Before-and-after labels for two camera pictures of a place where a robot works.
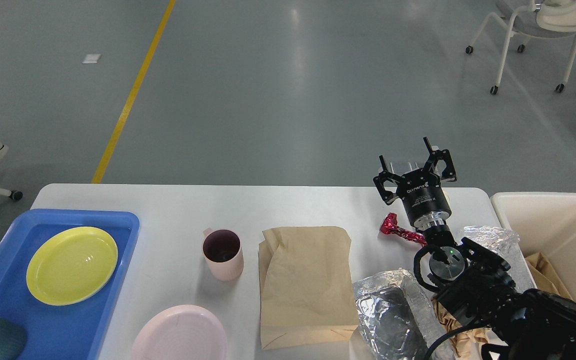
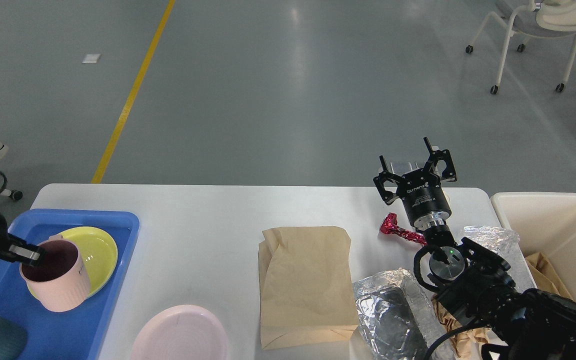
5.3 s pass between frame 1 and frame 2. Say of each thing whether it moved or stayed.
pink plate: stayed
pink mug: moved
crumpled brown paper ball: stayed
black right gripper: stayed
